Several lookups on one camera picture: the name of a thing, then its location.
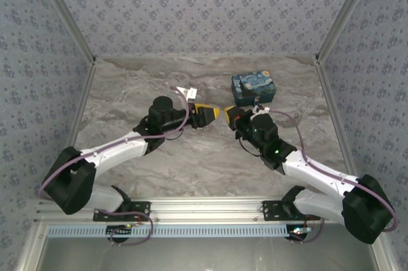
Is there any starry night painted tin box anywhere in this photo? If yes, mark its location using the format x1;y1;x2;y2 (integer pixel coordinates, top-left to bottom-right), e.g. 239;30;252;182
230;69;277;107

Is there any right small controller board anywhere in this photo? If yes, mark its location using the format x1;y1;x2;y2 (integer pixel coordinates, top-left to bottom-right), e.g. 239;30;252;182
286;224;312;241

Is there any small controller board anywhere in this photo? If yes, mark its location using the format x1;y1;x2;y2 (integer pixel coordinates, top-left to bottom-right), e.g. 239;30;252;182
286;224;312;241
105;224;133;238

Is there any left small controller board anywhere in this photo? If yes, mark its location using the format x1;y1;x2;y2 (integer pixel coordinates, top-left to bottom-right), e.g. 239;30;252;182
105;224;133;238

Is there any grey metal sheet panel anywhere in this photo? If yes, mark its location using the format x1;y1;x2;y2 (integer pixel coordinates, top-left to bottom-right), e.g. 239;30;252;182
17;222;395;271

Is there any right gripper thin black cable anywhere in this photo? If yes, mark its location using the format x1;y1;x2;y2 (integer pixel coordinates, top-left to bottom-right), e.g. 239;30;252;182
238;138;263;157

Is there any gripper thin black cable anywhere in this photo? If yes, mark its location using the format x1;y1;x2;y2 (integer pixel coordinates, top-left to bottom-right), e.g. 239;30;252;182
238;138;263;157
161;130;184;142

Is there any left gripper thin black cable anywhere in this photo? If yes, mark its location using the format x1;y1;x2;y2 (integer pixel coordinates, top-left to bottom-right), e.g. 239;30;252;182
161;130;184;142

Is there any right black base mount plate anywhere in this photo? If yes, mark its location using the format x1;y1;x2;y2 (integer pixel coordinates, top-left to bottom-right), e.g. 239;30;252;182
261;200;321;222

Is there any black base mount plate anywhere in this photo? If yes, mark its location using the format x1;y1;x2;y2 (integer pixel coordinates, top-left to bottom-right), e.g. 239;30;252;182
92;200;152;222
261;200;321;222

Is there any right aluminium table edge rail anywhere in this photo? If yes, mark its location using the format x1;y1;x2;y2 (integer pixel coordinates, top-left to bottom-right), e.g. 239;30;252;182
314;57;358;178

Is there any aluminium table edge rail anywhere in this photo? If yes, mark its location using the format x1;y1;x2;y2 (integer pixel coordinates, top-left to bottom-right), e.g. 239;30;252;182
65;60;98;163
314;57;358;178

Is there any left aluminium table edge rail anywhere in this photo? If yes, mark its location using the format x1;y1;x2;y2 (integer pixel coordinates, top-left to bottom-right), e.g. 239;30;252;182
65;60;98;163

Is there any aluminium mounting rail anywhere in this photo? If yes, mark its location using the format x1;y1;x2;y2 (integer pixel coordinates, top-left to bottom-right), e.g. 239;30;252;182
34;196;382;224

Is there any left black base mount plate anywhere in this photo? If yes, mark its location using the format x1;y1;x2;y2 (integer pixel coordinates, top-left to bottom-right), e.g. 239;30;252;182
92;200;152;222

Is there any white slotted cable duct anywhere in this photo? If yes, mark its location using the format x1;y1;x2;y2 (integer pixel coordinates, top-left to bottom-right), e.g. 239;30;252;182
47;224;291;238

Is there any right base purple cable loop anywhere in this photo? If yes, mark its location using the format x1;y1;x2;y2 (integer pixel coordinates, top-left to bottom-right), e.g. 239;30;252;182
289;217;326;245

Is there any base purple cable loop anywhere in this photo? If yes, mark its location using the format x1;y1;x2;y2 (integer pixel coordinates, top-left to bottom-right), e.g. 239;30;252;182
289;217;326;245
109;209;156;247

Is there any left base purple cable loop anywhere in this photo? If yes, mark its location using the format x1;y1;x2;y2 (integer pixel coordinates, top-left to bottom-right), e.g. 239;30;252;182
109;209;156;247

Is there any left aluminium frame post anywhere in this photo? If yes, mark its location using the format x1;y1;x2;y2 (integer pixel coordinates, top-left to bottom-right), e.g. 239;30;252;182
31;0;98;65

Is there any aluminium frame post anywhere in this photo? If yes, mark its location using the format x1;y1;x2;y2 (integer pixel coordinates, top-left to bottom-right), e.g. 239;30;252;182
314;0;382;65
31;0;98;65

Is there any right aluminium frame post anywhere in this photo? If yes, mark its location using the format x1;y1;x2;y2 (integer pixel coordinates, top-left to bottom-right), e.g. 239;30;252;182
314;0;382;65

